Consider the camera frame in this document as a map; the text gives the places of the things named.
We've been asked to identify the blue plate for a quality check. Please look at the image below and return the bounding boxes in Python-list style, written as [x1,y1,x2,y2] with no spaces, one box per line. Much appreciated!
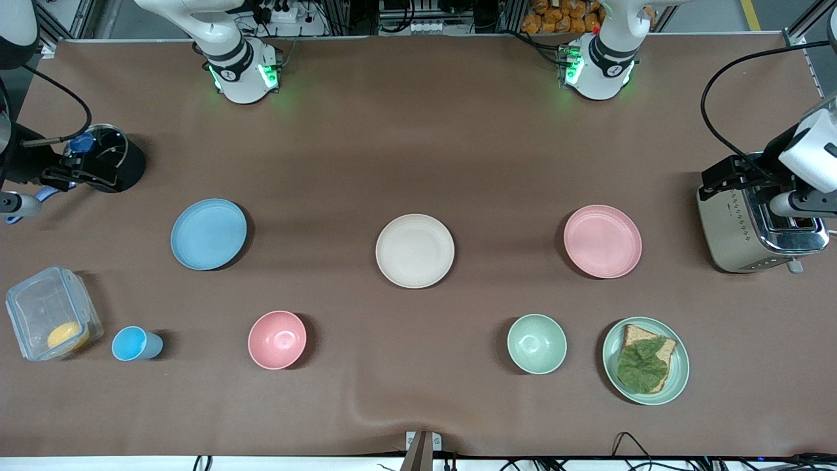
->
[170,198,248,271]

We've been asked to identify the pink plate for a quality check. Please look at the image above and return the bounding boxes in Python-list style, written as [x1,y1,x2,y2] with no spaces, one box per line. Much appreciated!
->
[564,205,643,279]

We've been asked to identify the black round container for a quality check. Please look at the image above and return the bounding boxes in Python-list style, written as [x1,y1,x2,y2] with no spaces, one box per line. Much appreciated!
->
[65,124,146,193]

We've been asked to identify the silver beige toaster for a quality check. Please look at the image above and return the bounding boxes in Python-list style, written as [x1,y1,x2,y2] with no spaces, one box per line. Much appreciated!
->
[696,152,831,274]

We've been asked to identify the clear plastic container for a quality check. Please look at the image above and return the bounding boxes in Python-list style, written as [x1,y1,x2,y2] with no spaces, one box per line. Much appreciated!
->
[5,266,104,362]

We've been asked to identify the orange round food piece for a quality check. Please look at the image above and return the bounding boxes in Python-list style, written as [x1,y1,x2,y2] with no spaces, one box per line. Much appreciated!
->
[47,321,90,354]

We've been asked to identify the blue cup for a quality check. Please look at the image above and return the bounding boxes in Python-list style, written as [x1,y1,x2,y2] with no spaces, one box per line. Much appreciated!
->
[111,326,164,362]

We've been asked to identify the brown bread slice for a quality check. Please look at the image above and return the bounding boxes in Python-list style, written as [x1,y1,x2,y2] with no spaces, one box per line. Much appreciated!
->
[618,324,677,393]

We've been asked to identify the green plate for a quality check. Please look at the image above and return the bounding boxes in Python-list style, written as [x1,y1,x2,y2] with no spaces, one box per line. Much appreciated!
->
[602,317,690,406]

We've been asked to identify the green lettuce leaf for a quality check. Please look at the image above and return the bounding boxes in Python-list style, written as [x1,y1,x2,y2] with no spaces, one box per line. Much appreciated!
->
[617,338,669,394]

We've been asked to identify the orange packaged snacks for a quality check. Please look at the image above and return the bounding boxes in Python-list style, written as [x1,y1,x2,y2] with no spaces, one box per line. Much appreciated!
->
[521,0,606,35]

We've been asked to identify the pink bowl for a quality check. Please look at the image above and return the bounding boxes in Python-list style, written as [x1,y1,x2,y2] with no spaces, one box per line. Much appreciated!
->
[248,311,307,370]

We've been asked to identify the green bowl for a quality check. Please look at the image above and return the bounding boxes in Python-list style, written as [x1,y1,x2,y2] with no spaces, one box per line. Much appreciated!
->
[507,314,568,375]

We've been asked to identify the beige plate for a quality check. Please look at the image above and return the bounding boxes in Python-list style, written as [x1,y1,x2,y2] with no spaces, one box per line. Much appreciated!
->
[375,214,456,289]

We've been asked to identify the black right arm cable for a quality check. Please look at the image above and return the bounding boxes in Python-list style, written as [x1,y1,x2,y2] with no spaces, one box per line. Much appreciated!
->
[22,64,94,143]

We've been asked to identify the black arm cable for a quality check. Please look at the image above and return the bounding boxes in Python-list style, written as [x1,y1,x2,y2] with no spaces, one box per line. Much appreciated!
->
[22,64,94,143]
[700,41,837,185]

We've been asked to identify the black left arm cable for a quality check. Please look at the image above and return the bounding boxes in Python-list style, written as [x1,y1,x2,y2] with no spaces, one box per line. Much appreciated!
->
[700,41,837,185]

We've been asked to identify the aluminium frame profile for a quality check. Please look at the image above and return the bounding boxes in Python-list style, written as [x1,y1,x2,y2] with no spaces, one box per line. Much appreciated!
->
[783,0,837,46]

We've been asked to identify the black floor cable bundle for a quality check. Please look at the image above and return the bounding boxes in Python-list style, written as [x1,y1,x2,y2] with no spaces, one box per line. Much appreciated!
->
[790,451,837,468]

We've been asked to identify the metal table bracket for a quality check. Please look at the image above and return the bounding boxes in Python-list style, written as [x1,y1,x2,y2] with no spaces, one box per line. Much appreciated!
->
[405,430,443,471]

